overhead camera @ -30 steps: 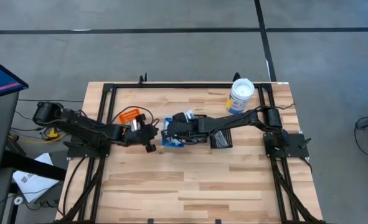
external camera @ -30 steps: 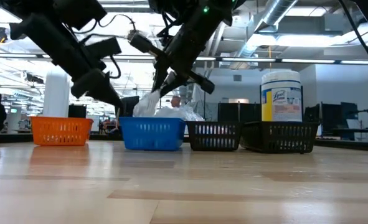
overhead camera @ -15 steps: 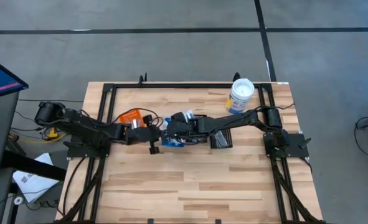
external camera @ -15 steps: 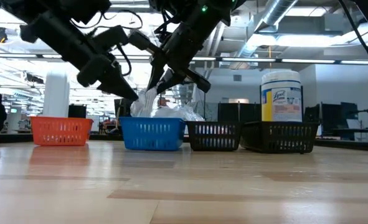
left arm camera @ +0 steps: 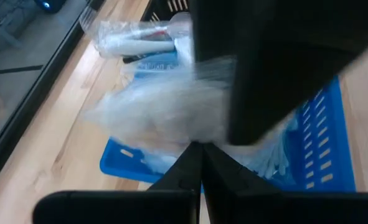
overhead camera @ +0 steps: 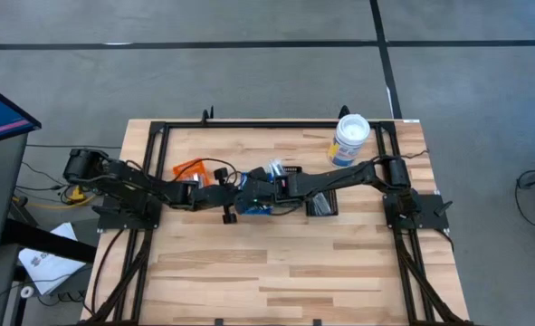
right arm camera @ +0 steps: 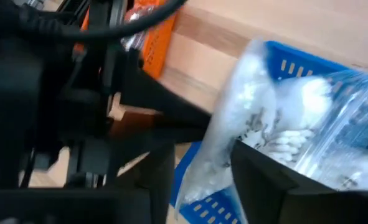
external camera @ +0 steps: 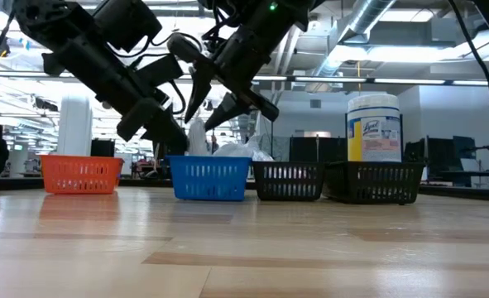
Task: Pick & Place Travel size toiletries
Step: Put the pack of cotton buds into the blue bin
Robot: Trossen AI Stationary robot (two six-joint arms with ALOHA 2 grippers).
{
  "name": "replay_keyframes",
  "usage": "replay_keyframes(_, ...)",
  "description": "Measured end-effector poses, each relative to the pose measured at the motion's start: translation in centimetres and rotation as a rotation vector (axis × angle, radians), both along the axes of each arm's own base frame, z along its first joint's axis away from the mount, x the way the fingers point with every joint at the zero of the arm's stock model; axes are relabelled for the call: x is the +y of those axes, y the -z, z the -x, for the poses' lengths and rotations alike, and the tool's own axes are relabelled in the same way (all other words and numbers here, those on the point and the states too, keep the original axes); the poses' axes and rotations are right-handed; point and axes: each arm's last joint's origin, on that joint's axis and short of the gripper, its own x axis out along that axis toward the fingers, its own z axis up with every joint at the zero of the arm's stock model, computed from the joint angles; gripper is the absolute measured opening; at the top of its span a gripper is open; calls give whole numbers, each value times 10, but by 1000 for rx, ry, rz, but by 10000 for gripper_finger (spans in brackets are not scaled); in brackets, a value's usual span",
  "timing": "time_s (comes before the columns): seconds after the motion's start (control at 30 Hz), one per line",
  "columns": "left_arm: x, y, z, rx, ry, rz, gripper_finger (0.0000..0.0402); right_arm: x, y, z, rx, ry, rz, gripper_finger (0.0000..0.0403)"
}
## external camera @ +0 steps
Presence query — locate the white Lysol wipes canister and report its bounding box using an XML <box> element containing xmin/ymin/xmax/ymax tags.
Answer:
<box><xmin>346</xmin><ymin>94</ymin><xmax>403</xmax><ymax>164</ymax></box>

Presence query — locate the black plastic basket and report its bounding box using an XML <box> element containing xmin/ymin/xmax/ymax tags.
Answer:
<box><xmin>322</xmin><ymin>161</ymin><xmax>426</xmax><ymax>205</ymax></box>
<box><xmin>252</xmin><ymin>161</ymin><xmax>326</xmax><ymax>202</ymax></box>

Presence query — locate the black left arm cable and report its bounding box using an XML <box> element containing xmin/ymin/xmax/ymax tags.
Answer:
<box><xmin>0</xmin><ymin>10</ymin><xmax>206</xmax><ymax>117</ymax></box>

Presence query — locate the black background cabinet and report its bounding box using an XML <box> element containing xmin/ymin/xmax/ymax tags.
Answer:
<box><xmin>90</xmin><ymin>138</ymin><xmax>116</xmax><ymax>158</ymax></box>

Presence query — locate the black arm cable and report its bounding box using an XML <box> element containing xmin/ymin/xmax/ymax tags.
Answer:
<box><xmin>0</xmin><ymin>10</ymin><xmax>206</xmax><ymax>117</ymax></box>
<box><xmin>448</xmin><ymin>0</ymin><xmax>489</xmax><ymax>144</ymax></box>

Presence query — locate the black monitor workstation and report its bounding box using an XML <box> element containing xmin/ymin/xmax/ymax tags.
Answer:
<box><xmin>404</xmin><ymin>135</ymin><xmax>489</xmax><ymax>188</ymax></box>

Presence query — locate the horizontal bar with light strips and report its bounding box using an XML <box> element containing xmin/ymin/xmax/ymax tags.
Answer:
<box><xmin>0</xmin><ymin>70</ymin><xmax>489</xmax><ymax>88</ymax></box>

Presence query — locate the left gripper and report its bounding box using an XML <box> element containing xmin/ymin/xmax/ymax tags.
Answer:
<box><xmin>41</xmin><ymin>36</ymin><xmax>190</xmax><ymax>156</ymax></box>

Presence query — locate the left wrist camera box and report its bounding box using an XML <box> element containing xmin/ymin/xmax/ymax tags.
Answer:
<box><xmin>93</xmin><ymin>0</ymin><xmax>163</xmax><ymax>54</ymax></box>

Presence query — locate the smooth silver ventilation duct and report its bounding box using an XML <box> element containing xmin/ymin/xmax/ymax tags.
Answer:
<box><xmin>309</xmin><ymin>0</ymin><xmax>398</xmax><ymax>84</ymax></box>

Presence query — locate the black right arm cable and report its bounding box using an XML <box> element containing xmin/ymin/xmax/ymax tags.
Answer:
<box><xmin>448</xmin><ymin>0</ymin><xmax>489</xmax><ymax>144</ymax></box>

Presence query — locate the blue plastic basket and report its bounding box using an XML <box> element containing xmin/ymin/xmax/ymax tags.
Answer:
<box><xmin>165</xmin><ymin>155</ymin><xmax>252</xmax><ymax>202</ymax></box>

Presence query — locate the white pillar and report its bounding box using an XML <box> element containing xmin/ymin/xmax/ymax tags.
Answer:
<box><xmin>56</xmin><ymin>97</ymin><xmax>95</xmax><ymax>157</ymax></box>

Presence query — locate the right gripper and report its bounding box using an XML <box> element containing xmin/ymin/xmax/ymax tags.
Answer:
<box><xmin>167</xmin><ymin>0</ymin><xmax>316</xmax><ymax>132</ymax></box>

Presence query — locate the orange plastic basket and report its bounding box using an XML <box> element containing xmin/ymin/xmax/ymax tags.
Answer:
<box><xmin>40</xmin><ymin>155</ymin><xmax>125</xmax><ymax>195</ymax></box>

